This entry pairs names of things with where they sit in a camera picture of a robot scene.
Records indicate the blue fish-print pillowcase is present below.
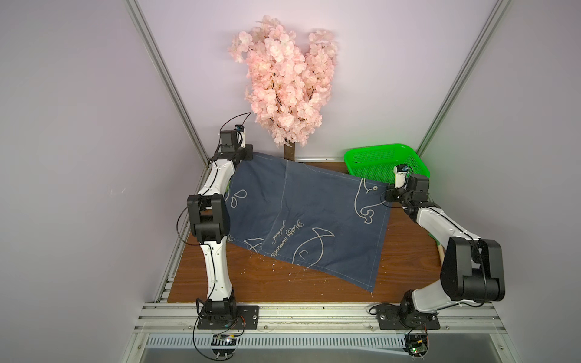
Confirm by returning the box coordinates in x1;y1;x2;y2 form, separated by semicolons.
226;154;390;292

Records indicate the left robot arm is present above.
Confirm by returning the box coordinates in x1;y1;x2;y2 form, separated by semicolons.
187;124;253;320

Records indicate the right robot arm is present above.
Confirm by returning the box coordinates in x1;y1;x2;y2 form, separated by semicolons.
384;170;505;326

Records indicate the green plastic basket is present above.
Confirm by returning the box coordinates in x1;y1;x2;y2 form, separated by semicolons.
343;144;431;184

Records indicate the green toy rake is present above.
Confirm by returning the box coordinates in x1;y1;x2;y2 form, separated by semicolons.
428;233;446;265

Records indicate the pink cherry blossom tree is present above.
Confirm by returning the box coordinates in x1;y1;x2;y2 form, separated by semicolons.
228;15;338;148

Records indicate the right controller board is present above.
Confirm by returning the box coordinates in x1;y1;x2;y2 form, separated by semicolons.
403;334;429;358

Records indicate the controller board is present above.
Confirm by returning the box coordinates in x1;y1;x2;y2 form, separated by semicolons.
403;334;429;358
210;334;238;361

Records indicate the left controller board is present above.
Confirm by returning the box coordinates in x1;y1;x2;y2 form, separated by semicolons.
210;334;238;361

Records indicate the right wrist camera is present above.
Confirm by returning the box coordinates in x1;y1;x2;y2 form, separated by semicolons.
393;164;409;189

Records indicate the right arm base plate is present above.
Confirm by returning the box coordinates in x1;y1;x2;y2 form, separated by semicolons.
370;303;441;331

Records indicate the aluminium frame corner post right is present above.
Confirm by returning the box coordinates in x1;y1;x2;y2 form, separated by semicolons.
416;0;512;157

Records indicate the aluminium frame corner post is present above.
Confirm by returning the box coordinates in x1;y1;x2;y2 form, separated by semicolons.
416;0;512;157
125;0;208;166

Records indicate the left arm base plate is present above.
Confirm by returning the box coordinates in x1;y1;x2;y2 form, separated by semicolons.
196;305;260;331

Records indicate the aluminium frame corner post left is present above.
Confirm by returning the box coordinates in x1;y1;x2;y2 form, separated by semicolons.
125;0;208;166

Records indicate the aluminium front rail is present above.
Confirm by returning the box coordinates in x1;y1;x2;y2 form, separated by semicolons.
133;302;506;334

